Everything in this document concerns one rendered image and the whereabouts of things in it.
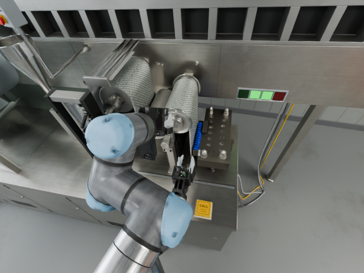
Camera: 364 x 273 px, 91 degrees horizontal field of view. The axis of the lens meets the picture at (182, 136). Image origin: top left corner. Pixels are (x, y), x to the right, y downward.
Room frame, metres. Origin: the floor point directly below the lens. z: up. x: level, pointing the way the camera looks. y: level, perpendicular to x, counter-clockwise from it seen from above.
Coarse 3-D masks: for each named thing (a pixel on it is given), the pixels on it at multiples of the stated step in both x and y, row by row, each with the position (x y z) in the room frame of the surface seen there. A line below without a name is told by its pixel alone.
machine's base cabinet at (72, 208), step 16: (0, 192) 0.71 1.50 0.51; (16, 192) 0.64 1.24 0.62; (32, 192) 0.58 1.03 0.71; (32, 208) 0.71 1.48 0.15; (48, 208) 0.62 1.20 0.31; (64, 208) 0.55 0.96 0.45; (80, 208) 0.50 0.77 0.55; (112, 224) 0.47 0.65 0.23; (192, 224) 0.28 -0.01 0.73; (192, 240) 0.28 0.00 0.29; (208, 240) 0.25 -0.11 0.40; (224, 240) 0.22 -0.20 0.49
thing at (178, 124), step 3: (174, 117) 0.55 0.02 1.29; (177, 117) 0.55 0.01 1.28; (174, 120) 0.54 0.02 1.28; (177, 120) 0.53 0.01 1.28; (180, 120) 0.54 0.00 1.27; (174, 123) 0.54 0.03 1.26; (177, 123) 0.53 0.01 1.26; (180, 123) 0.53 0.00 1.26; (183, 123) 0.54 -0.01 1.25; (174, 126) 0.54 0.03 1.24; (177, 126) 0.54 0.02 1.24; (180, 126) 0.53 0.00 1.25; (174, 129) 0.54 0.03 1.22; (177, 129) 0.53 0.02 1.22; (180, 129) 0.53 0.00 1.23
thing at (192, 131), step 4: (196, 104) 0.72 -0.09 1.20; (196, 108) 0.72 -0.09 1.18; (196, 112) 0.71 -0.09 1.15; (196, 116) 0.71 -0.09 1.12; (192, 120) 0.60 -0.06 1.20; (196, 120) 0.71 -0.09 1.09; (192, 124) 0.60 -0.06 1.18; (196, 124) 0.71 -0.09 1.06; (192, 128) 0.60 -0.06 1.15; (196, 128) 0.71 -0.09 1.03; (192, 132) 0.60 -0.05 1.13; (192, 136) 0.59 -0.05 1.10; (192, 140) 0.59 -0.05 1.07; (192, 144) 0.59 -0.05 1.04
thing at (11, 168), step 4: (0, 156) 0.63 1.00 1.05; (0, 160) 0.62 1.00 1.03; (4, 160) 0.63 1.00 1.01; (0, 164) 0.62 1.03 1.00; (4, 164) 0.61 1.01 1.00; (8, 164) 0.62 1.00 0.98; (12, 164) 0.63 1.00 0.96; (0, 168) 0.64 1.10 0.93; (4, 168) 0.63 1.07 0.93; (8, 168) 0.61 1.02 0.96; (12, 168) 0.62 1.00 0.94; (16, 168) 0.63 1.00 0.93; (12, 172) 0.62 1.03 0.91; (16, 172) 0.61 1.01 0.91
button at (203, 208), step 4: (200, 200) 0.33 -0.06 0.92; (200, 204) 0.31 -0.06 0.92; (204, 204) 0.31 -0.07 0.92; (208, 204) 0.31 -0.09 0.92; (196, 208) 0.29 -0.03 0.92; (200, 208) 0.29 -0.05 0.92; (204, 208) 0.29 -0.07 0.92; (208, 208) 0.29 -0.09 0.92; (196, 212) 0.27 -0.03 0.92; (200, 212) 0.27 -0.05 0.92; (204, 212) 0.27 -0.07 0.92; (208, 212) 0.27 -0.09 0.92; (200, 216) 0.26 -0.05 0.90; (204, 216) 0.26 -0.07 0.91; (208, 216) 0.25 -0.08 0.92
